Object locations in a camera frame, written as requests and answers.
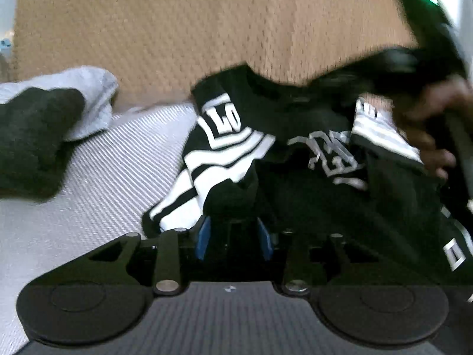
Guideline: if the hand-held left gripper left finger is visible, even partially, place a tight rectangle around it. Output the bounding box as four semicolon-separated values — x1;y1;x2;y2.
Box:
89;216;212;296

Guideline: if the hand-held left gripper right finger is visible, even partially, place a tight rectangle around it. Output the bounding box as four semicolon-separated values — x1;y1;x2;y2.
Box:
257;217;370;296

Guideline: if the black white printed t-shirt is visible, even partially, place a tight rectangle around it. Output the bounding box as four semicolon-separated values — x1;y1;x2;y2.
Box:
142;64;473;304

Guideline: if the person's right hand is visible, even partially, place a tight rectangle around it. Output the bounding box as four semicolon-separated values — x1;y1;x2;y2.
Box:
392;87;457;180

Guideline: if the folded grey garment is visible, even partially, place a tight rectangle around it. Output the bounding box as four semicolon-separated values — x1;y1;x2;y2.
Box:
0;66;119;142

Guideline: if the folded black garment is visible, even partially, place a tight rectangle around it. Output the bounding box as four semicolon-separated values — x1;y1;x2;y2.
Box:
0;88;86;198

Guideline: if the woven tan mattress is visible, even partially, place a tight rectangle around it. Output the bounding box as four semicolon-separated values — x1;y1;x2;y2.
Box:
13;0;425;104

